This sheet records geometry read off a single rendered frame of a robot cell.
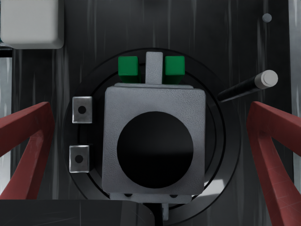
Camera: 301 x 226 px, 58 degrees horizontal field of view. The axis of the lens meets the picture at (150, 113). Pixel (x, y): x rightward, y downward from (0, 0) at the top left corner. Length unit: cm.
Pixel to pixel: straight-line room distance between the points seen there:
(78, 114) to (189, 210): 11
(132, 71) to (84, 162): 8
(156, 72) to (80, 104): 7
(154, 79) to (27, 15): 13
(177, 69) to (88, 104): 7
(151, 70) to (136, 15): 10
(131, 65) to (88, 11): 10
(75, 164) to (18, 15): 13
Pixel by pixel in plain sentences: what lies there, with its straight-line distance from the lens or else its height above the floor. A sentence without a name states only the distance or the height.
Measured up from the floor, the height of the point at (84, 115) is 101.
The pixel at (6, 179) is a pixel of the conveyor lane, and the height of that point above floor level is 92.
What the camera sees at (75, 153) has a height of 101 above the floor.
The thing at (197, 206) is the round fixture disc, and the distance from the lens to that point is 22.
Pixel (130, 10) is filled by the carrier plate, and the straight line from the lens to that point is 25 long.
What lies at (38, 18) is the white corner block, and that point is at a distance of 24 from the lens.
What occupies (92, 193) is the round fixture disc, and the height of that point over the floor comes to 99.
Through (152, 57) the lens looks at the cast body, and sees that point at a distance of 16.
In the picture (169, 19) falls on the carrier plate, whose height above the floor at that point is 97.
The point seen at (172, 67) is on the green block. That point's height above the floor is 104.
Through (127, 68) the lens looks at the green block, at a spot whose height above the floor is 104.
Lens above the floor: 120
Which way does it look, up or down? 87 degrees down
